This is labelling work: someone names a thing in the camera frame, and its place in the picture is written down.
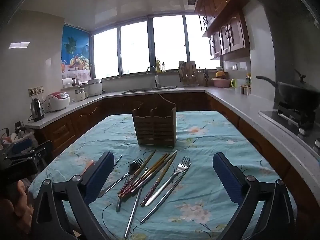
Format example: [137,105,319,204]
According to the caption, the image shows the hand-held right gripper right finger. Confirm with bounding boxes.
[212,152,295,240]

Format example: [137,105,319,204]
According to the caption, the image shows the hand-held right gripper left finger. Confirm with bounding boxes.
[31,151,115,240]

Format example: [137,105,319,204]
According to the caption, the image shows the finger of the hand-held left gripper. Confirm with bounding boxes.
[11,138,34,155]
[4,140,54,163]

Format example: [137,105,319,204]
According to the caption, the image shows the metal spoon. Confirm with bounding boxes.
[98,162,137,198]

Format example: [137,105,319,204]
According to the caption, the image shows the dark metal fork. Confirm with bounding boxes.
[115,157,144,212]

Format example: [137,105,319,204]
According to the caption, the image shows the wooden chopstick patterned end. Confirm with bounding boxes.
[117,149,156,195]
[140,152,177,207]
[119,153,168,197]

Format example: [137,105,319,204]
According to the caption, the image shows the silver metal fork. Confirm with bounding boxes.
[144,156,192,207]

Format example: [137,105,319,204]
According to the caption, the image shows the bundle of wooden chopsticks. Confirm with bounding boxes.
[122,150,178,198]

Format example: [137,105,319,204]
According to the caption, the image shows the wooden utensil holder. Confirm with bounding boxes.
[132,93,177,147]

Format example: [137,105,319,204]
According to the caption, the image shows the person's left hand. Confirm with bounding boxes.
[0,181,33,233]

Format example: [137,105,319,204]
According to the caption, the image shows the steel electric kettle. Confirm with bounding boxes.
[30,98,45,122]

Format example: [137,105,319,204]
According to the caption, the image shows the blue floral tablecloth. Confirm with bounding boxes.
[28,110,298,240]

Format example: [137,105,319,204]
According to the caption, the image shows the red white rice cooker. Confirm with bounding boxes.
[46,92,70,112]

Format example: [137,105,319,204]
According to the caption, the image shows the small white electric kettle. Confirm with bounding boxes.
[75,86,88,102]

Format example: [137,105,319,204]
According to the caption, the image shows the wooden base cabinets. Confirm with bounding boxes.
[32,91,320,230]

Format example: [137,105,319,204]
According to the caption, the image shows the grey kitchen countertop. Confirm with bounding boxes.
[25,86,320,188]

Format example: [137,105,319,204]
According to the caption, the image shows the white electric cooker pot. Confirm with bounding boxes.
[87,78,103,96]

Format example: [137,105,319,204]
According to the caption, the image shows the gas stove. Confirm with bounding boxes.
[259,101,320,150]

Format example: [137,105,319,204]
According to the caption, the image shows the pink basin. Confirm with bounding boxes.
[211,77,232,88]

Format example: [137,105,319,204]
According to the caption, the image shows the steel sink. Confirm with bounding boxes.
[122,87,178,93]

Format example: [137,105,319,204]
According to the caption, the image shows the black wok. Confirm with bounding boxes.
[255,69,320,112]

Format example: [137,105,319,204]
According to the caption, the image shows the wooden cutting board rack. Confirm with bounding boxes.
[178,60,200,86]

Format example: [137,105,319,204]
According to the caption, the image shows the chrome faucet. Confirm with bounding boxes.
[146,66,160,88]

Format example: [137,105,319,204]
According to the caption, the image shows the kitchen window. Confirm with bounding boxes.
[91,14,222,79]

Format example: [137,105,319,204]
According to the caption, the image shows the range hood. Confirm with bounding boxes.
[232,0,320,30]

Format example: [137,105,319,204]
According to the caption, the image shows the fruit wall poster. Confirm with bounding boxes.
[61,25,92,80]

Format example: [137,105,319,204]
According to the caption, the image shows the wooden wall cabinets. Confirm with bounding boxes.
[194,0,251,60]

